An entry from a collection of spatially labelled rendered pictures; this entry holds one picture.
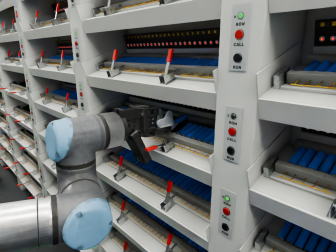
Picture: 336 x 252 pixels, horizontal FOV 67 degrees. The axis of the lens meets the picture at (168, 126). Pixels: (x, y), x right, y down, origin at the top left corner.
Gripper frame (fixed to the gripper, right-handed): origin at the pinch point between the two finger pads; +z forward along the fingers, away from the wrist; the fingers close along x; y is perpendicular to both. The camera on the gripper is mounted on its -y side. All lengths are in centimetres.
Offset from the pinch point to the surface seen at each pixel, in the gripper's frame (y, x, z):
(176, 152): -5.4, -8.1, -5.8
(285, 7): 29.1, -34.9, -8.0
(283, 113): 11.0, -37.0, -7.7
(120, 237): -60, 31, 0
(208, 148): -2.1, -17.5, -3.6
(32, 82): 4, 108, -9
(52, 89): 0, 108, 2
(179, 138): -2.1, -7.2, -3.7
